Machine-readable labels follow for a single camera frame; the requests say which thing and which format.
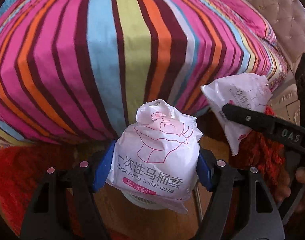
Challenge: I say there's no person's right hand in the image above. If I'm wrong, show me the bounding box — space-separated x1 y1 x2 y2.
273 166 305 214

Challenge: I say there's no beige tufted headboard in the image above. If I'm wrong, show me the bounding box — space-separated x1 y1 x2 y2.
246 0 305 125

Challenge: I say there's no striped colourful bed sheet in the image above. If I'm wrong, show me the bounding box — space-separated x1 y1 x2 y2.
0 0 287 147

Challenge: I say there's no pink striped pillow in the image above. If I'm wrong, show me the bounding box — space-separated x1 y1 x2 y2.
219 0 277 46

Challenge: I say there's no red fluffy rug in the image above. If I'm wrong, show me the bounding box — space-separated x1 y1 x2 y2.
0 131 285 236

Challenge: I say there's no white toilet cover packet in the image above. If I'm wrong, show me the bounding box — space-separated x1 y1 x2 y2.
201 73 272 155
106 99 202 214

